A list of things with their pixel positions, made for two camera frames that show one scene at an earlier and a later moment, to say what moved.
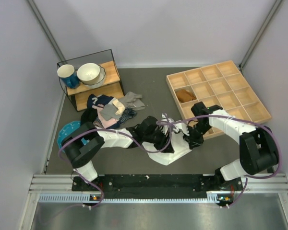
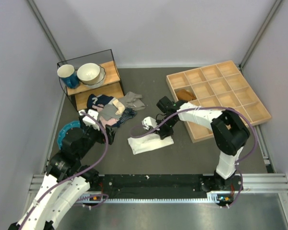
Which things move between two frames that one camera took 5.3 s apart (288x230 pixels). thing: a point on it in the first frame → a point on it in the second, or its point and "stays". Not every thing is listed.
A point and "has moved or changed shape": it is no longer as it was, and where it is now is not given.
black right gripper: x=192 y=141 → x=163 y=133
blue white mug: x=67 y=73 stays
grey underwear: x=109 y=112 stays
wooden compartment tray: x=222 y=86 stays
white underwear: x=179 y=144 has moved or changed shape
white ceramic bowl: x=88 y=73 stays
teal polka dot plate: x=67 y=129 stays
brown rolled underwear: x=185 y=96 stays
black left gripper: x=163 y=141 → x=110 y=132
